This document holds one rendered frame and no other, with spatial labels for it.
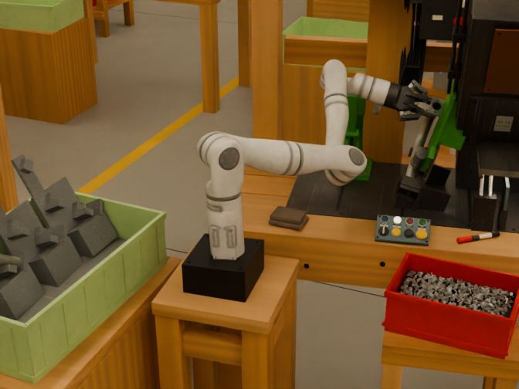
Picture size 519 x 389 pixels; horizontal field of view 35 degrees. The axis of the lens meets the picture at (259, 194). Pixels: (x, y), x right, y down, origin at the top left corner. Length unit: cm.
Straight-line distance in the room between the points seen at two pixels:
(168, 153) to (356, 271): 291
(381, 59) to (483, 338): 106
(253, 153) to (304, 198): 47
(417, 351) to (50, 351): 90
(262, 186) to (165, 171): 226
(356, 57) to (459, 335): 114
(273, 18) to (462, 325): 123
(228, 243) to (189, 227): 215
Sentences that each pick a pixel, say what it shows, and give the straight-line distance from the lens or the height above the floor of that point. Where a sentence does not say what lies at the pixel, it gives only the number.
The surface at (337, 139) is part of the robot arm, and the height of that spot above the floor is 114.
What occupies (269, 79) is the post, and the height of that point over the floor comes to 115.
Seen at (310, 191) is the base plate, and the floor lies 90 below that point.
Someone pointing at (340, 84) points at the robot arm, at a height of 127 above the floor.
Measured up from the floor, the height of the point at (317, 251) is 86.
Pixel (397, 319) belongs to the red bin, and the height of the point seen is 84.
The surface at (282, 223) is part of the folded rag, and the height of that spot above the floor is 91.
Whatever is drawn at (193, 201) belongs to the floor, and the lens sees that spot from 455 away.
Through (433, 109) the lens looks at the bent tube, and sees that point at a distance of 250.
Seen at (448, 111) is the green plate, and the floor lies 122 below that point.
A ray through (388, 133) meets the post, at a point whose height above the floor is 99.
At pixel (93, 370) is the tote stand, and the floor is 75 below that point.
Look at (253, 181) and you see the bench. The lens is 273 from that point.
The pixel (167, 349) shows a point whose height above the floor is 70.
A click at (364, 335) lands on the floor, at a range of 351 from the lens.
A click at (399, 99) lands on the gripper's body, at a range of 251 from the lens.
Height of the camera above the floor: 206
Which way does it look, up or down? 27 degrees down
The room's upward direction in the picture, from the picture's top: straight up
